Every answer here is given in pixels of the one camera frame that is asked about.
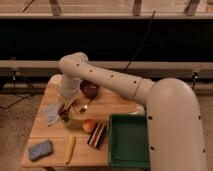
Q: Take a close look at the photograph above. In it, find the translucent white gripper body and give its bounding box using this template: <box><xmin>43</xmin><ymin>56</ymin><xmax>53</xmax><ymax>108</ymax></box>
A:
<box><xmin>58</xmin><ymin>77</ymin><xmax>80</xmax><ymax>104</ymax></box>

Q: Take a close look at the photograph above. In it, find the dark purple grape bunch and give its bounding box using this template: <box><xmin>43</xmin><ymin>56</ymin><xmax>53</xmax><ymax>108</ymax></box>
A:
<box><xmin>58</xmin><ymin>103</ymin><xmax>70</xmax><ymax>122</ymax></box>

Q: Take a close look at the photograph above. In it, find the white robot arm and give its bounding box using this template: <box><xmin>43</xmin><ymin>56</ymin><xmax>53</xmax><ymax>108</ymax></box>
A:
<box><xmin>58</xmin><ymin>52</ymin><xmax>208</xmax><ymax>171</ymax></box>

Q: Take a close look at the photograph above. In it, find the white lidded cup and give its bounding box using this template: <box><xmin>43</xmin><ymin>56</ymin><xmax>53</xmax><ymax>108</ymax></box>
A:
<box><xmin>48</xmin><ymin>74</ymin><xmax>62</xmax><ymax>86</ymax></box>

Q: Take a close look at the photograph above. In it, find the green plastic cup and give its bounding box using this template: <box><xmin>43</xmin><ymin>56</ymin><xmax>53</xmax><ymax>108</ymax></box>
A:
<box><xmin>62</xmin><ymin>112</ymin><xmax>74</xmax><ymax>128</ymax></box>

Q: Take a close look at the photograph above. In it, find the dark red bowl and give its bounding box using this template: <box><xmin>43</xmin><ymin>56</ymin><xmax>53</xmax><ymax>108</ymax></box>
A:
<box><xmin>80</xmin><ymin>80</ymin><xmax>99</xmax><ymax>98</ymax></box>

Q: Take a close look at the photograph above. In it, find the light blue folded cloth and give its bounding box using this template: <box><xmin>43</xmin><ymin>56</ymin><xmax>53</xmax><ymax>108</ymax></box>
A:
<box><xmin>43</xmin><ymin>101</ymin><xmax>62</xmax><ymax>126</ymax></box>

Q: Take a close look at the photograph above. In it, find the red apple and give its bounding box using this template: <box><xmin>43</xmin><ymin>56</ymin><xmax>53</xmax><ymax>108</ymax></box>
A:
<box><xmin>82</xmin><ymin>119</ymin><xmax>96</xmax><ymax>134</ymax></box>

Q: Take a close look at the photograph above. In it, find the striped black red block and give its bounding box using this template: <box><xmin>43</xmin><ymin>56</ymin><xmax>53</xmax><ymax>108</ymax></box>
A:
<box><xmin>87</xmin><ymin>123</ymin><xmax>106</xmax><ymax>148</ymax></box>

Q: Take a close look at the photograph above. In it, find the blue sponge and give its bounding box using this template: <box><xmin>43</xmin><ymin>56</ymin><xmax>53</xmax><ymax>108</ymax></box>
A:
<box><xmin>28</xmin><ymin>140</ymin><xmax>53</xmax><ymax>161</ymax></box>

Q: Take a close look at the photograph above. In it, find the green plastic tray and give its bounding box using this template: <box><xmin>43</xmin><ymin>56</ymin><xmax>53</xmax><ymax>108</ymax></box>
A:
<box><xmin>108</xmin><ymin>114</ymin><xmax>150</xmax><ymax>169</ymax></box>

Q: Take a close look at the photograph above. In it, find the black hanging cable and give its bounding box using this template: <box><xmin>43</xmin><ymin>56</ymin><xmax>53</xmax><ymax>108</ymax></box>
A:
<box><xmin>121</xmin><ymin>9</ymin><xmax>157</xmax><ymax>72</ymax></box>

